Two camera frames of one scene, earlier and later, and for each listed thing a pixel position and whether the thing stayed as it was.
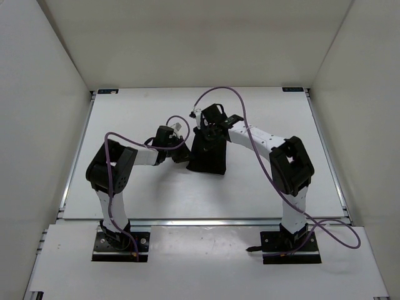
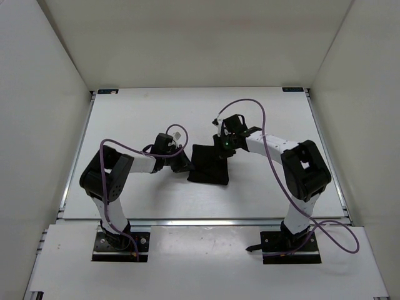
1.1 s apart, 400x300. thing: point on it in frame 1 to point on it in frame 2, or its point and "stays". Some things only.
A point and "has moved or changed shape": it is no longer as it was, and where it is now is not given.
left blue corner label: (109, 91) stays
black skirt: (208, 156) has moved or changed shape
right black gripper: (205, 125) to (217, 145)
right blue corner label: (293, 89) stays
